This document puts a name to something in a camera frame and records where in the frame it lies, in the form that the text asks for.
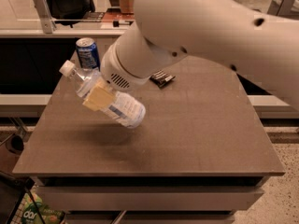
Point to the left metal glass bracket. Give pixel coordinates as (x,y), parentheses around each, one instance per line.
(47,24)

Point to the blue soda can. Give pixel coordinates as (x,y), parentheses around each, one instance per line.
(87,53)

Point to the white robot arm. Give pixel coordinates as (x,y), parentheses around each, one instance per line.
(262,48)

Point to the clear plastic water bottle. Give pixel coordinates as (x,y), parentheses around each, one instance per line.
(125,109)

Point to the right metal glass bracket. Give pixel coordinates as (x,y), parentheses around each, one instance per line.
(283,8)

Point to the grey table drawer cabinet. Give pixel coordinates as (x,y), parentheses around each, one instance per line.
(108,203)

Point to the black snack packet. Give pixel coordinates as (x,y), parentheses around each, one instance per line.
(161,78)

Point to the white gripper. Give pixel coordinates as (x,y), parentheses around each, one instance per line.
(116,69)

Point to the metal glass bracket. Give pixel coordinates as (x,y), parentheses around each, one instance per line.
(47,24)
(283,8)

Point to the black office chair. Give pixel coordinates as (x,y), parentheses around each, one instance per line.
(69,12)

